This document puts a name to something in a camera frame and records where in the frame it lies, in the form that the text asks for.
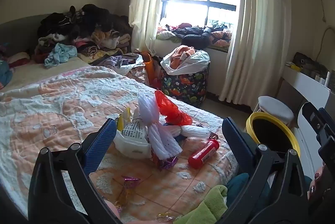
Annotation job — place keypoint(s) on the orange bag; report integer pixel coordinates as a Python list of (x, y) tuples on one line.
[(149, 67)]

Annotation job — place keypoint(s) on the purple candy wrapper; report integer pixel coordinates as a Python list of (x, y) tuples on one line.
[(168, 162), (130, 180)]

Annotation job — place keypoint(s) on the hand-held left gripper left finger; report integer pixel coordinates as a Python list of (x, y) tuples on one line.
[(100, 143)]

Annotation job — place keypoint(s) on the pile of clothes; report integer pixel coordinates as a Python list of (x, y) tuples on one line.
[(89, 22)]

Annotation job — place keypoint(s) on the green towel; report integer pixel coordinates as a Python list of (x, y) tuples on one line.
[(206, 205)]

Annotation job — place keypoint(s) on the cream curtain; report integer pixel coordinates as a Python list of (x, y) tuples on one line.
[(146, 4), (256, 30)]

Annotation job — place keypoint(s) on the white dressing table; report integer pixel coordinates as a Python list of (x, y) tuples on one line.
[(303, 88)]

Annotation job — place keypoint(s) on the yellow wrapper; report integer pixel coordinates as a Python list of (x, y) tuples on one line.
[(123, 119)]

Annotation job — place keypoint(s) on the yellow-rimmed black bin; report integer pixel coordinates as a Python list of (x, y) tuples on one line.
[(251, 119)]

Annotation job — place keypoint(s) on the small white foam net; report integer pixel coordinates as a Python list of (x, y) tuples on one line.
[(195, 131)]

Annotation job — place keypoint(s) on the red plastic bottle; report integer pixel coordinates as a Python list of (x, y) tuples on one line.
[(202, 154)]

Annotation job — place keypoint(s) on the dark patterned bag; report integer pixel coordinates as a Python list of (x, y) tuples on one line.
[(306, 62)]

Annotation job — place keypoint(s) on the pink red clothes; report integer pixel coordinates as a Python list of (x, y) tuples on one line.
[(18, 58)]

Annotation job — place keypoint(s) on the orange cloth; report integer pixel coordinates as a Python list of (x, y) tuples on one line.
[(180, 52)]

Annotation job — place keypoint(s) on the clothes on windowsill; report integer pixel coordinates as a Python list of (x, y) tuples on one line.
[(193, 34)]

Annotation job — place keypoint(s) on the yellow flat item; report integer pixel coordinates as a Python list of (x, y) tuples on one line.
[(291, 65)]

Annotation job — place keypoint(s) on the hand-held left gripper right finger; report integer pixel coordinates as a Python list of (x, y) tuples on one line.
[(235, 135)]

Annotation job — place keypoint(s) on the white curved cabinet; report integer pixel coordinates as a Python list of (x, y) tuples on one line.
[(307, 140)]

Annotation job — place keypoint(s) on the peach printed bag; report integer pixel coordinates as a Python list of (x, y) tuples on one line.
[(137, 73)]

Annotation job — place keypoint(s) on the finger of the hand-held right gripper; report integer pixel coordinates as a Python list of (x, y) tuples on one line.
[(312, 115)]

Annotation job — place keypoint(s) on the dinosaur print laundry basket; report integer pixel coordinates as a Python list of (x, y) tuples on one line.
[(183, 85)]

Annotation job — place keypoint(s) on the large white foam net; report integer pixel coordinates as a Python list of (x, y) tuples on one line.
[(149, 111)]

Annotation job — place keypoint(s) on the purple grey cloth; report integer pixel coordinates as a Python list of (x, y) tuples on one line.
[(117, 60)]

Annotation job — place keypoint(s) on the red plastic bag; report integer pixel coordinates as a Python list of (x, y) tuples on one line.
[(170, 111)]

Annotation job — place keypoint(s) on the white plastic bag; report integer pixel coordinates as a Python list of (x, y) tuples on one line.
[(193, 59)]

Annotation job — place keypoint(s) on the person's right hand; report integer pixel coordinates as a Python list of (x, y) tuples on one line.
[(318, 179)]

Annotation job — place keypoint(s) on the white printed packet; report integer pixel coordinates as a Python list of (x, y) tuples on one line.
[(134, 131)]

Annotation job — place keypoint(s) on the teal floral cloth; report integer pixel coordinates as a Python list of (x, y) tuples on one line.
[(5, 73)]

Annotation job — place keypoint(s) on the white bottle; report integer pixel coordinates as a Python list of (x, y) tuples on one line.
[(327, 79)]

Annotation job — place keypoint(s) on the grey headboard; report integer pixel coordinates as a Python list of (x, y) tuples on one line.
[(18, 30)]

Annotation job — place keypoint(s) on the light blue cloth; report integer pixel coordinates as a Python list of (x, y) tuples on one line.
[(60, 54)]

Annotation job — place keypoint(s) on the shiny candy wrapper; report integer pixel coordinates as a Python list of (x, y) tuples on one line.
[(166, 216)]

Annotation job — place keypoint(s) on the peach printed blanket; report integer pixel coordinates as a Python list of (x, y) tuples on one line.
[(52, 109)]

